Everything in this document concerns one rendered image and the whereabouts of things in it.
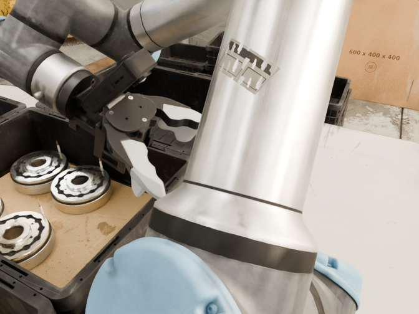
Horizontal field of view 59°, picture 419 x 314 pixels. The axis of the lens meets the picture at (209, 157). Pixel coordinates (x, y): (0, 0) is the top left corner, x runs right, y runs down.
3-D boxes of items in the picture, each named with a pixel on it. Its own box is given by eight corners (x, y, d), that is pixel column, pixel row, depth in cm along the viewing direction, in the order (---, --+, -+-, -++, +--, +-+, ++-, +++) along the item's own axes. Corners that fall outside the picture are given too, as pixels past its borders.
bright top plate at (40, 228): (64, 225, 58) (63, 223, 58) (10, 274, 51) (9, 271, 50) (19, 206, 62) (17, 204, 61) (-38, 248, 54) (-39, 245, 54)
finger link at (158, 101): (187, 108, 54) (126, 99, 51) (190, 100, 53) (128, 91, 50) (190, 132, 51) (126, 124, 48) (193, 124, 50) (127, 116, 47)
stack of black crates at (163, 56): (222, 98, 251) (224, 49, 231) (204, 118, 229) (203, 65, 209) (171, 87, 265) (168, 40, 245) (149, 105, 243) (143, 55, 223)
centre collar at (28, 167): (58, 161, 71) (57, 158, 71) (38, 175, 68) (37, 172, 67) (38, 155, 73) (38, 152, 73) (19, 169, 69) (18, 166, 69)
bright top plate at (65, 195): (121, 177, 68) (120, 174, 68) (81, 210, 61) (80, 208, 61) (80, 161, 72) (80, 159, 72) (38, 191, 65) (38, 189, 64)
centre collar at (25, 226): (38, 229, 57) (37, 226, 57) (12, 252, 53) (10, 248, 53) (16, 219, 59) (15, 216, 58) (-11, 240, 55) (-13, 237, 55)
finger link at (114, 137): (154, 171, 45) (133, 120, 50) (157, 162, 44) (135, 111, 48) (117, 178, 43) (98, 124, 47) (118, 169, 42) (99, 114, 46)
